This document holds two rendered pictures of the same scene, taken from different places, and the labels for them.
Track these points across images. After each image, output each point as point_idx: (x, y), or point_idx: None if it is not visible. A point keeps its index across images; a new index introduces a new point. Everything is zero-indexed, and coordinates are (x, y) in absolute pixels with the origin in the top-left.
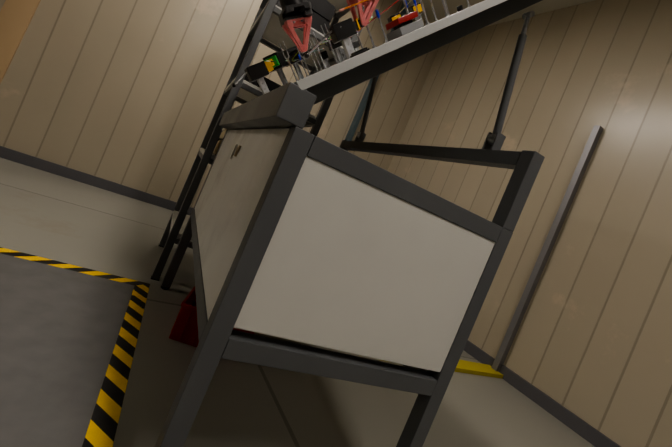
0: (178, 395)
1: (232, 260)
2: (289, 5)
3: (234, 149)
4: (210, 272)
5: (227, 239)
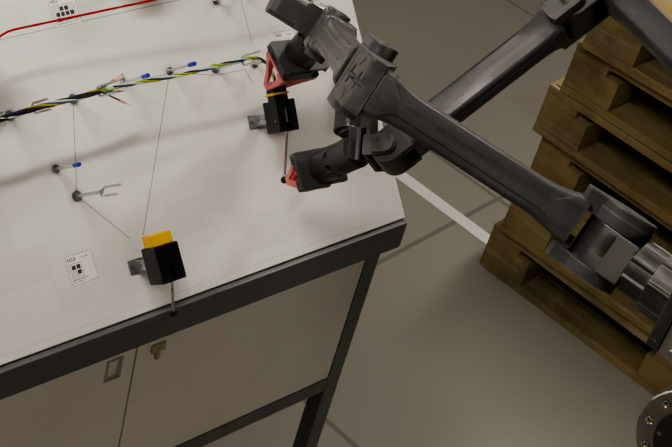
0: (321, 416)
1: (337, 339)
2: (346, 174)
3: (108, 368)
4: (275, 390)
5: (295, 355)
